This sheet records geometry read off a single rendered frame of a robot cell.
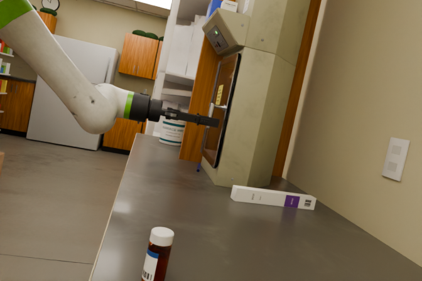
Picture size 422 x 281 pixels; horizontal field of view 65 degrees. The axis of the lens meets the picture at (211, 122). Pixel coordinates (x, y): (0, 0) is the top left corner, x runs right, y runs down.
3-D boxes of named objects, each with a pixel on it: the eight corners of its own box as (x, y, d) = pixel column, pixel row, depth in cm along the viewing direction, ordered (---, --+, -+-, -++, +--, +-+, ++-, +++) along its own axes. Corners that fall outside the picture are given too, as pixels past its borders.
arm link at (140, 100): (129, 120, 114) (127, 123, 105) (135, 87, 114) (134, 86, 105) (146, 124, 116) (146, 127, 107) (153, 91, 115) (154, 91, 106)
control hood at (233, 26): (223, 56, 141) (228, 33, 140) (244, 46, 109) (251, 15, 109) (196, 50, 139) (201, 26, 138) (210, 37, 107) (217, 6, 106)
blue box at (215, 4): (227, 32, 139) (231, 10, 139) (233, 27, 129) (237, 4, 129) (203, 26, 137) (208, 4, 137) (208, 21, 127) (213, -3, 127)
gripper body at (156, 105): (151, 98, 106) (179, 104, 108) (151, 98, 115) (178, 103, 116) (146, 121, 107) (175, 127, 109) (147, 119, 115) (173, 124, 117)
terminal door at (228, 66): (202, 153, 142) (221, 61, 140) (216, 170, 112) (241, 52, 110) (200, 153, 142) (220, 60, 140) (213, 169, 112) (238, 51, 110)
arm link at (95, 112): (41, 7, 89) (9, 31, 90) (24, 12, 78) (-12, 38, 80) (127, 112, 103) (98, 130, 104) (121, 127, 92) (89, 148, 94)
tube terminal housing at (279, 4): (255, 174, 148) (292, 1, 144) (283, 196, 116) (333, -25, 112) (200, 164, 143) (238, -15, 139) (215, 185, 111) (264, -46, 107)
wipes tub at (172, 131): (180, 143, 196) (185, 118, 196) (182, 147, 184) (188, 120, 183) (158, 139, 194) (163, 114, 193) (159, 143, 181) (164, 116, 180)
